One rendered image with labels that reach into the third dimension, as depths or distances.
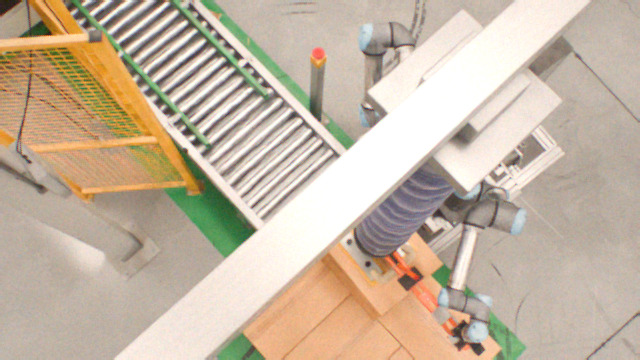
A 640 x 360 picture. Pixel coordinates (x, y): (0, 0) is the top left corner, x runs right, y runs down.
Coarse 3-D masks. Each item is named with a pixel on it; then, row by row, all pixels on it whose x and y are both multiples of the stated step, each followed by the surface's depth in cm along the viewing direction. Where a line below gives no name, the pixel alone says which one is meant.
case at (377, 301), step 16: (416, 240) 305; (336, 256) 302; (416, 256) 303; (432, 256) 303; (336, 272) 328; (352, 272) 300; (432, 272) 301; (352, 288) 317; (368, 288) 298; (384, 288) 299; (400, 288) 299; (368, 304) 306; (384, 304) 297
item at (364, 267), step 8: (352, 232) 303; (344, 240) 302; (352, 240) 302; (344, 248) 301; (352, 256) 300; (360, 264) 299; (368, 264) 296; (376, 264) 299; (360, 272) 299; (368, 272) 298; (384, 272) 299; (368, 280) 298
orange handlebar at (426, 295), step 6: (396, 252) 290; (390, 258) 289; (396, 258) 289; (390, 264) 288; (402, 264) 288; (396, 270) 287; (420, 282) 286; (414, 288) 285; (426, 288) 285; (420, 294) 284; (426, 294) 284; (432, 294) 284; (420, 300) 285; (426, 300) 283; (432, 300) 284; (426, 306) 283; (438, 306) 283; (450, 318) 282; (444, 324) 281; (456, 324) 282; (468, 348) 279
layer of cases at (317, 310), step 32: (320, 288) 350; (416, 288) 352; (256, 320) 345; (288, 320) 345; (320, 320) 346; (352, 320) 346; (384, 320) 347; (416, 320) 347; (288, 352) 341; (320, 352) 341; (352, 352) 342; (384, 352) 342; (416, 352) 342; (448, 352) 343
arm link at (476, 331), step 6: (474, 324) 248; (480, 324) 248; (486, 324) 251; (468, 330) 251; (474, 330) 247; (480, 330) 247; (486, 330) 247; (468, 336) 251; (474, 336) 246; (480, 336) 246; (486, 336) 247
